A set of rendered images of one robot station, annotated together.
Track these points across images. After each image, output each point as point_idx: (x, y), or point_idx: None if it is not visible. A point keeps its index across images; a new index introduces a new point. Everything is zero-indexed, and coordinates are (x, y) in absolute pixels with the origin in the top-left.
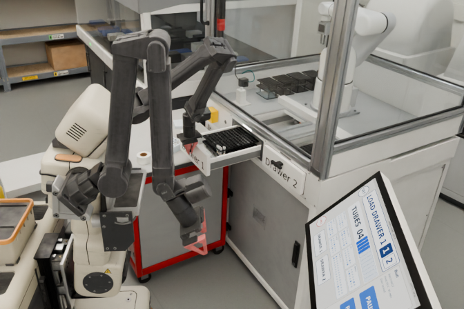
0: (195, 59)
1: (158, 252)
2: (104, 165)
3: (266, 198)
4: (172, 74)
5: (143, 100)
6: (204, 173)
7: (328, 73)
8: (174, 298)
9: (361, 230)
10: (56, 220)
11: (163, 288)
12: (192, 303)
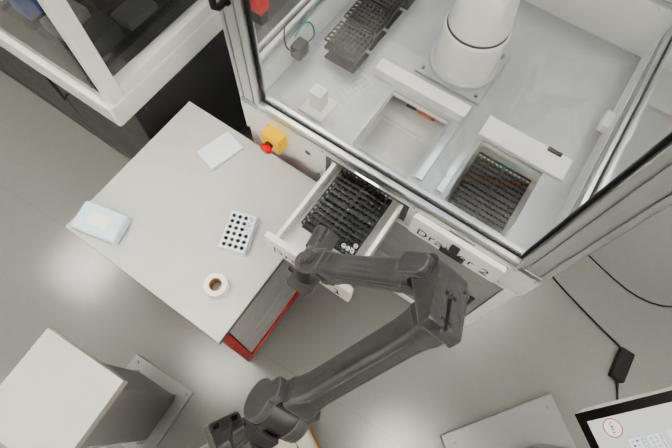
0: (408, 353)
1: (264, 329)
2: None
3: (407, 246)
4: (357, 378)
5: (305, 416)
6: (342, 298)
7: (609, 211)
8: (301, 354)
9: None
10: None
11: (281, 347)
12: (325, 350)
